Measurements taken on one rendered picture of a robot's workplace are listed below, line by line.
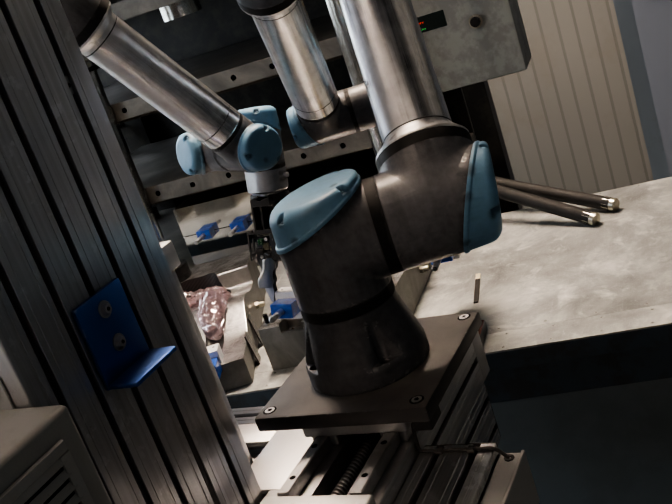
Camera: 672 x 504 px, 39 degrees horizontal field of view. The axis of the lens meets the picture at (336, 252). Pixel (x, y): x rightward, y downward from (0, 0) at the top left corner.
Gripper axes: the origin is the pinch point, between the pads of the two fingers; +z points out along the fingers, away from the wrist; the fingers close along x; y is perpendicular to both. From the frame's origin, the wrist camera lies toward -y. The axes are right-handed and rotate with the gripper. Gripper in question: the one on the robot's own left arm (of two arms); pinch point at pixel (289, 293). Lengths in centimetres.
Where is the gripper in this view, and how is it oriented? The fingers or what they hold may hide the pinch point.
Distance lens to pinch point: 177.2
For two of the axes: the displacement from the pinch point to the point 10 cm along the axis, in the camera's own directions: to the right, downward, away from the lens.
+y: -2.9, 2.6, -9.2
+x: 9.5, -0.6, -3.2
